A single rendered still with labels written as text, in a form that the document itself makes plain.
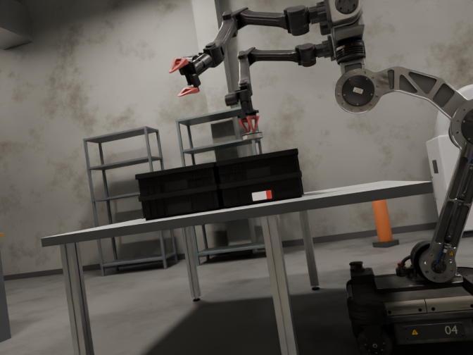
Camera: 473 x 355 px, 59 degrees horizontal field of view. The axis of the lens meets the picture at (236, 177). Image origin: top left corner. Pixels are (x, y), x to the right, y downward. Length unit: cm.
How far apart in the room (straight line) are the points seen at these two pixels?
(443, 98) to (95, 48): 553
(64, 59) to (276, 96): 328
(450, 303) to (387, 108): 398
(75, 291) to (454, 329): 156
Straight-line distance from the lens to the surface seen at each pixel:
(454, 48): 588
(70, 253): 203
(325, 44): 236
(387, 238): 468
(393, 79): 201
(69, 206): 678
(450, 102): 203
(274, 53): 244
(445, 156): 470
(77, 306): 206
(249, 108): 207
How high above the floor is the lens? 75
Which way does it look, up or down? 2 degrees up
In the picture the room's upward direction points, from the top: 9 degrees counter-clockwise
